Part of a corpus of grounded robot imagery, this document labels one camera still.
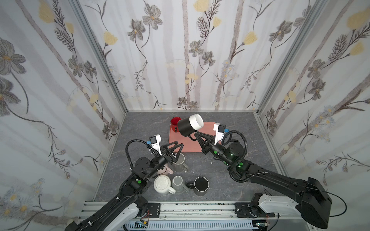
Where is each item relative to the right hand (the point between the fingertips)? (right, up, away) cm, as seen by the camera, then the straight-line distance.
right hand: (195, 132), depth 62 cm
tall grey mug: (-9, -21, +22) cm, 32 cm away
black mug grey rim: (+3, -29, +13) cm, 32 cm away
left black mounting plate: (-20, -41, +11) cm, 48 cm away
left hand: (-8, -5, +3) cm, 10 cm away
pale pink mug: (-13, -18, +2) cm, 22 cm away
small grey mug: (-9, -29, +12) cm, 32 cm away
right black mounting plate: (+25, -41, +11) cm, 50 cm away
